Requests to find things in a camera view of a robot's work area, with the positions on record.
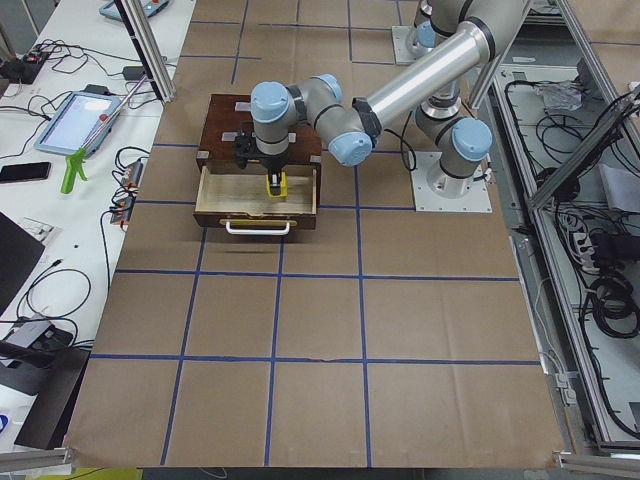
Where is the black smartphone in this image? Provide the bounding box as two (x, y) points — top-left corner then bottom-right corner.
(0, 161), (52, 184)

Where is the green reacher grabber tool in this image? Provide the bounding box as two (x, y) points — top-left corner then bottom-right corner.
(60, 74), (148, 194)

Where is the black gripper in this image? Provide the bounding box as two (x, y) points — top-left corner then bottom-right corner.
(252, 148), (289, 190)

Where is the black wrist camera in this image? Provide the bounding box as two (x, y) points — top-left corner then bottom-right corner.
(233, 130), (252, 170)

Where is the light wooden drawer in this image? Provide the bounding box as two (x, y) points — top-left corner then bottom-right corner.
(194, 162), (321, 235)

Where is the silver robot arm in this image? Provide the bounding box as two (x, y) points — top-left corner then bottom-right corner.
(236, 1), (525, 196)
(413, 0), (473, 48)

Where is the teach pendant tablet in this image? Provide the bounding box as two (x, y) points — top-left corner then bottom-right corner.
(34, 91), (119, 155)

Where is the yellow block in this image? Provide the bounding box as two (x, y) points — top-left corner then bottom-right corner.
(266, 171), (288, 198)

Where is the aluminium frame post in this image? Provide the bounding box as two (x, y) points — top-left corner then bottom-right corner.
(115, 0), (176, 104)

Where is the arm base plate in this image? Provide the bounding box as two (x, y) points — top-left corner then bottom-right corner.
(391, 26), (427, 65)
(411, 152), (492, 214)

